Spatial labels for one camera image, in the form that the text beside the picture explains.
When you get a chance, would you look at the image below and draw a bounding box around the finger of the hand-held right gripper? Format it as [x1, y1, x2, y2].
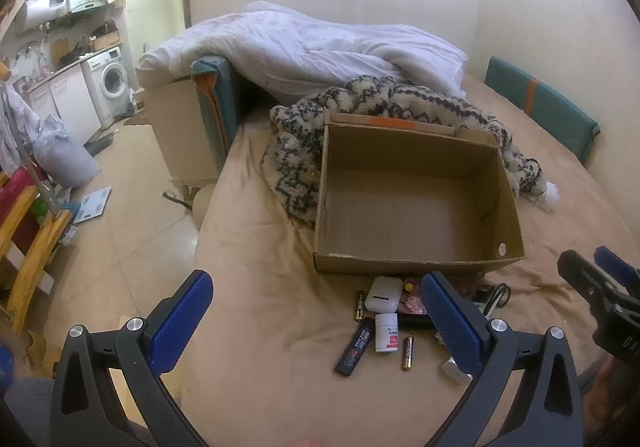
[557, 249, 621, 309]
[594, 246, 640, 300]

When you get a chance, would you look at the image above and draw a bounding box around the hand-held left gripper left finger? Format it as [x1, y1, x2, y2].
[50, 269, 216, 447]

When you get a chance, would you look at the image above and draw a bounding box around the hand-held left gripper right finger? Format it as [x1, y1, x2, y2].
[420, 271, 586, 447]

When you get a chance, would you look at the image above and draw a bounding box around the white remote control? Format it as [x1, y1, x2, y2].
[470, 288, 498, 315]

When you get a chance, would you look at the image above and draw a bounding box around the small white rounded case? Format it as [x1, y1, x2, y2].
[442, 357, 473, 385]

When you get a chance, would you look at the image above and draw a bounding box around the pink keychain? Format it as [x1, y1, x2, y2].
[400, 277, 428, 315]

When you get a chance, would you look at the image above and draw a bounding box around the white pill bottle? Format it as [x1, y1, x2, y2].
[374, 313, 400, 354]

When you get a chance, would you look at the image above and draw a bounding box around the white earbud case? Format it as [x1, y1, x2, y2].
[365, 276, 403, 314]

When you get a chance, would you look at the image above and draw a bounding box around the black lighter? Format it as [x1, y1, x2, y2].
[334, 319, 375, 376]

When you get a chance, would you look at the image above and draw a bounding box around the brown cardboard box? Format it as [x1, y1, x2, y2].
[312, 109, 526, 276]

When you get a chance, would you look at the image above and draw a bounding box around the person's right hand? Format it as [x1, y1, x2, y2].
[580, 356, 640, 447]

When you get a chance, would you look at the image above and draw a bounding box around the beige bed sheet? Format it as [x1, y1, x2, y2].
[180, 72, 640, 447]

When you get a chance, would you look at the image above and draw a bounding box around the bathroom scale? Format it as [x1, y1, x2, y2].
[75, 185, 113, 224]

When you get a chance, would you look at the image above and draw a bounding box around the tan crumpled bag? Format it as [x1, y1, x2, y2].
[25, 329, 63, 375]

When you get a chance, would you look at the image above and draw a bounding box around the yellow wooden chair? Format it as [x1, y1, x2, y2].
[0, 167, 73, 333]

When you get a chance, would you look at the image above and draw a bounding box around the black and white knit blanket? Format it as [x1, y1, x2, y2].
[269, 75, 560, 228]

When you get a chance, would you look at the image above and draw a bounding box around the grey plastic bag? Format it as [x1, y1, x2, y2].
[32, 114, 101, 188]

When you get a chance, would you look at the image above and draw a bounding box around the red bag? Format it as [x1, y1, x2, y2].
[0, 169, 37, 228]

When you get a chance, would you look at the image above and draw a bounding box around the white floor cabinet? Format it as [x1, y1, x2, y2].
[27, 64, 103, 148]

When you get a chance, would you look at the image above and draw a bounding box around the white washing machine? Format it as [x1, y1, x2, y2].
[81, 47, 132, 128]

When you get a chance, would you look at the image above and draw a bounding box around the white hanging cloth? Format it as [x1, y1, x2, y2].
[0, 77, 41, 162]

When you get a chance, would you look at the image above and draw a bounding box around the white duvet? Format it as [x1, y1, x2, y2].
[136, 1, 470, 105]

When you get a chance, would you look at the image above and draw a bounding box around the white water heater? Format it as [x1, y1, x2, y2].
[22, 0, 71, 35]

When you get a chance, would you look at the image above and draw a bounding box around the teal cushion with orange strap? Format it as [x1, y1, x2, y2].
[484, 56, 601, 164]

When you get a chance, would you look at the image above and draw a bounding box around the cream bed frame panel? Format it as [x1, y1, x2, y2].
[135, 72, 236, 188]

